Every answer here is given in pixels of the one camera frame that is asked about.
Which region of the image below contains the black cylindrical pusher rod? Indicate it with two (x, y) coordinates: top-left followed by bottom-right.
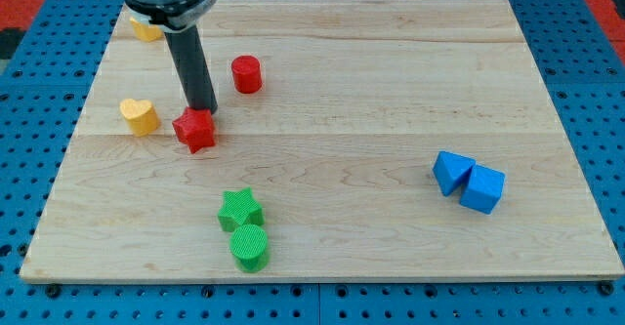
(165, 25), (218, 114)

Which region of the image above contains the red star block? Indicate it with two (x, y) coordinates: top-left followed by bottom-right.
(172, 107), (216, 154)

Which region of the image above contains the yellow block behind arm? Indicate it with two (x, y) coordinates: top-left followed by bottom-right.
(129, 17), (163, 42)

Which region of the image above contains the yellow heart block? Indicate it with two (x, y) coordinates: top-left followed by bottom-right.
(119, 99), (160, 137)

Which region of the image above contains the green star block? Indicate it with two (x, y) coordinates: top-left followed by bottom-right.
(217, 187), (265, 232)

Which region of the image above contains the red cylinder block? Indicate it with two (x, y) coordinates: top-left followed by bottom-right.
(230, 55), (263, 94)

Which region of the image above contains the wooden board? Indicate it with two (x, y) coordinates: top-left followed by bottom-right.
(21, 0), (624, 284)

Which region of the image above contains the green cylinder block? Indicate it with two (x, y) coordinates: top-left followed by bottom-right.
(229, 224), (270, 273)

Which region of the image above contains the blue triangular prism block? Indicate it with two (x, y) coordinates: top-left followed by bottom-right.
(433, 151), (477, 196)

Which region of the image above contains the blue cube block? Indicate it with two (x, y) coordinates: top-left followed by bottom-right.
(459, 165), (506, 215)

